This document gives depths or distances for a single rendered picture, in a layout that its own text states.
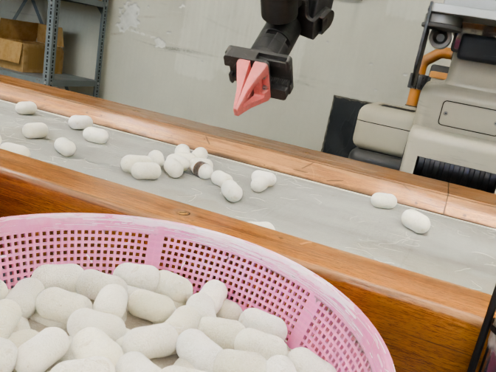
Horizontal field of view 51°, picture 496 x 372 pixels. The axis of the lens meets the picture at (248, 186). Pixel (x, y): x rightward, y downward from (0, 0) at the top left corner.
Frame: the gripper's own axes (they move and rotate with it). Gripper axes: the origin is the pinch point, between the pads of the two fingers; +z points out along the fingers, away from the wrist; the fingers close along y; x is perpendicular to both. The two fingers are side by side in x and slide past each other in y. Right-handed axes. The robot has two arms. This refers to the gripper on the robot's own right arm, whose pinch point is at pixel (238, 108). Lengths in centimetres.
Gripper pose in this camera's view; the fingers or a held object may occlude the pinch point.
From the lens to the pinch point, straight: 75.3
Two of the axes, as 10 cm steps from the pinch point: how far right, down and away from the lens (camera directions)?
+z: -3.8, 7.6, -5.2
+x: 1.0, 6.0, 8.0
